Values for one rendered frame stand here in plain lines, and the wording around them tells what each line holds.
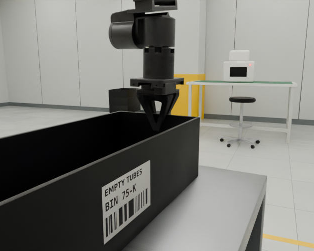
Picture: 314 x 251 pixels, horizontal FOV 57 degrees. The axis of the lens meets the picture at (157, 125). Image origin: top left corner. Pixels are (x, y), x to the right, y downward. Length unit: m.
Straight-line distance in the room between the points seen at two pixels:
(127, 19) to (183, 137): 0.24
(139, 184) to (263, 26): 5.56
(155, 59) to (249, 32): 5.35
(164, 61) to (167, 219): 0.27
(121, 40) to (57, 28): 7.14
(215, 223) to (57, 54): 7.40
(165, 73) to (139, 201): 0.25
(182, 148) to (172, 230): 0.13
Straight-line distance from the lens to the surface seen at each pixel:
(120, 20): 0.58
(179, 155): 0.45
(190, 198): 0.46
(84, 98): 7.24
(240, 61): 4.47
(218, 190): 0.50
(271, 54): 5.79
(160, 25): 0.52
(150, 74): 0.52
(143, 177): 0.35
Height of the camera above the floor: 1.00
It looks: 11 degrees down
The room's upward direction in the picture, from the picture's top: straight up
